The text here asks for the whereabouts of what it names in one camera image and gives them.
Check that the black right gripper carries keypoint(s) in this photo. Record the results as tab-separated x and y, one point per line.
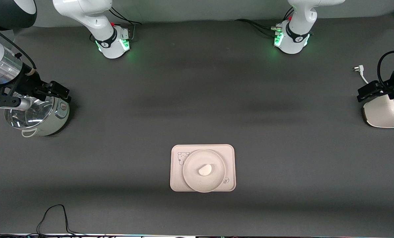
28	82

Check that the round cream plate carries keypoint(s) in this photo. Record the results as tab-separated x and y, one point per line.
196	158

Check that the white steamed bun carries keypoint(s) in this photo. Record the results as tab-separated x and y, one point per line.
205	170

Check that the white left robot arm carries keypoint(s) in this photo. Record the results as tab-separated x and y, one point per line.
296	36

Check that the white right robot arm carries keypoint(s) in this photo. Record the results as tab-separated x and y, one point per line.
84	13

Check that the cream tray with rabbit print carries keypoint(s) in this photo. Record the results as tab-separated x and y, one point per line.
176	183

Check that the white toaster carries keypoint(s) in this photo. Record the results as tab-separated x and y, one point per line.
381	114

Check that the silver rice cooker pot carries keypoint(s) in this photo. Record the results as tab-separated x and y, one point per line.
59	117

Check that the glass pot lid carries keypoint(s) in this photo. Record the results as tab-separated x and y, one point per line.
25	120

